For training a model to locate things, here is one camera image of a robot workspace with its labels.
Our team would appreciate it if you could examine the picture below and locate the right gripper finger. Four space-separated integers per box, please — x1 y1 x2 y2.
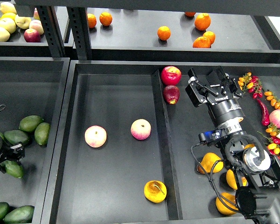
206 66 243 99
185 68 218 107

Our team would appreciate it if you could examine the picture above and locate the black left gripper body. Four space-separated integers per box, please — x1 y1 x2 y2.
0 145 12 168

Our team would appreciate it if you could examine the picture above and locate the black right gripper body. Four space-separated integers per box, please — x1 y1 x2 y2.
206 85 235 105

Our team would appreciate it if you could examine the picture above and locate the dark green avocado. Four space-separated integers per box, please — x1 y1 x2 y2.
0 161 24 178
0 130 30 146

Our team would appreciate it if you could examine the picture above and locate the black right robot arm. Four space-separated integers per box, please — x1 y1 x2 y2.
186 67 280 224

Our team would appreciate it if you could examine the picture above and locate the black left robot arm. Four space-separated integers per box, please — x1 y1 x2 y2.
0 136 25 173

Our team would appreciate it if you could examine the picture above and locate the green avocado top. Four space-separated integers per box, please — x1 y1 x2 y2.
19 115 44 133

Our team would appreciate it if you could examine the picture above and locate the green avocado right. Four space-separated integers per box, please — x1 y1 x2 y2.
34 122 50 146

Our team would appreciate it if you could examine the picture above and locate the yellow pear with brown top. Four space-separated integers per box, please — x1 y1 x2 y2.
244 144 255 150

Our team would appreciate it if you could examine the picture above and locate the yellow pear with stem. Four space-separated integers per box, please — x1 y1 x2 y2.
226 169 247 190

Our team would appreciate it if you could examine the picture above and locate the yellow pear bottom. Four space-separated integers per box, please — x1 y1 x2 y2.
216 192 238 216

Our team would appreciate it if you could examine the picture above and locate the dark red apple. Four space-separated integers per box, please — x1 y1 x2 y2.
163 85 180 105

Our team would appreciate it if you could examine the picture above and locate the bright red apple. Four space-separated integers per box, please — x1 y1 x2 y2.
161 66 182 86

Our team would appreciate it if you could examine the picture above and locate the orange red cherry tomato bunch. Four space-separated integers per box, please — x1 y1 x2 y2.
238 72 263 99

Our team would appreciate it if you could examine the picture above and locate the orange front right shelf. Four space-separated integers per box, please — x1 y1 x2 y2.
192 36 211 48

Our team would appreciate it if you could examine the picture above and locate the orange behind front right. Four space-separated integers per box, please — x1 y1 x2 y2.
203 31 216 45

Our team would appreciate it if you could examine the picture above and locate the red chili pepper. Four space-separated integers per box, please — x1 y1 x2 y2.
257 99 270 126

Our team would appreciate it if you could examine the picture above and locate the large orange right shelf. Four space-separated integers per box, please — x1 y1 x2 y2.
194 13 211 31

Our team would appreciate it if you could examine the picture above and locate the black left produce bin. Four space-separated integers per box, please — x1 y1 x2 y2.
0 57 70 224

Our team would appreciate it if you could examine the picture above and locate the black produce bin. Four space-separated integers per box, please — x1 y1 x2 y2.
40 60 280 224
0 57 70 224

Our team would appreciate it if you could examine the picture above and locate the pink apple centre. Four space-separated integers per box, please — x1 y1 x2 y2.
131 119 151 140

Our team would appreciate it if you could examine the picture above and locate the pink apple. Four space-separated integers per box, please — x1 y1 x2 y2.
84 126 107 148
131 119 151 140

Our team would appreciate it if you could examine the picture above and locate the pink peach right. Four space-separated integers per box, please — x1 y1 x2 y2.
269 109 280 129

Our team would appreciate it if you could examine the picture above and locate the orange centre shelf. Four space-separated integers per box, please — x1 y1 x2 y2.
157 26 171 41

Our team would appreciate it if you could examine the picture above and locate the orange under top shelf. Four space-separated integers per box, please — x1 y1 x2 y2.
184 12 196 17

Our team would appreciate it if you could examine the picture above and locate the pink apple left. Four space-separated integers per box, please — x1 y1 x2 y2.
84 126 107 148

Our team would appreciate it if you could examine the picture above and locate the mixed cherry tomato cluster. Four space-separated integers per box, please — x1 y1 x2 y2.
259 123 280 160

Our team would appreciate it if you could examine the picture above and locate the black middle produce bin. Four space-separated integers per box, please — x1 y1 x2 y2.
40 60 280 224

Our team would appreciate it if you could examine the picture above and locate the black upper right shelf tray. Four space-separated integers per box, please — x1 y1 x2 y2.
89 9 280 63

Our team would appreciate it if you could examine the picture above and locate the black shelf tray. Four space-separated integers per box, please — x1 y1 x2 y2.
0 0 74 57
89 9 280 63

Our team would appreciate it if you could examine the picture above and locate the black upper left shelf tray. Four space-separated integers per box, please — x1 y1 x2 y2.
0 0 74 57

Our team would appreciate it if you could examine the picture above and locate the red apple on left shelf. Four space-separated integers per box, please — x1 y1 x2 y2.
24 28 41 42

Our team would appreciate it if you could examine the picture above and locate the orange cherry tomato string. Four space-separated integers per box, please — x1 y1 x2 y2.
263 90 280 113

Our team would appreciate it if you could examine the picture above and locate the black shelf upright post left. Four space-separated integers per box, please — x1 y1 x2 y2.
36 6 65 57

